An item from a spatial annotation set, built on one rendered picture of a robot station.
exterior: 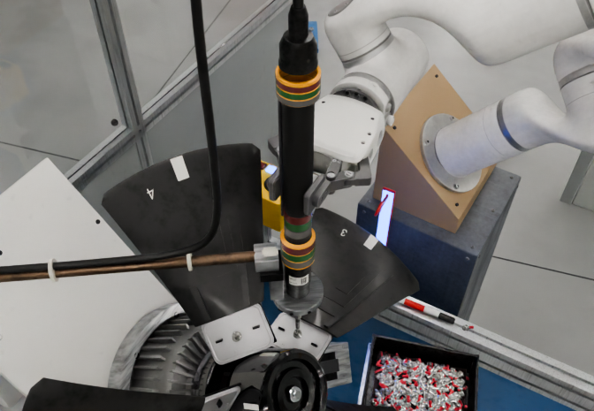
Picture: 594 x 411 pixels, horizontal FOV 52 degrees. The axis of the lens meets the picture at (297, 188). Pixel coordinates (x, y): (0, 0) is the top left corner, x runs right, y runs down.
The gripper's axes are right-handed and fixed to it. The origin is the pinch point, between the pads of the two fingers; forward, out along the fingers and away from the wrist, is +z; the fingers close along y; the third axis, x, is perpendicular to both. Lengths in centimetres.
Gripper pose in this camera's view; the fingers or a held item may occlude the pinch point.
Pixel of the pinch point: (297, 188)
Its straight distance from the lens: 69.7
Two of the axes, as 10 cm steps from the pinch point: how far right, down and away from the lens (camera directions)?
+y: -8.8, -3.5, 3.4
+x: 0.0, -7.0, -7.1
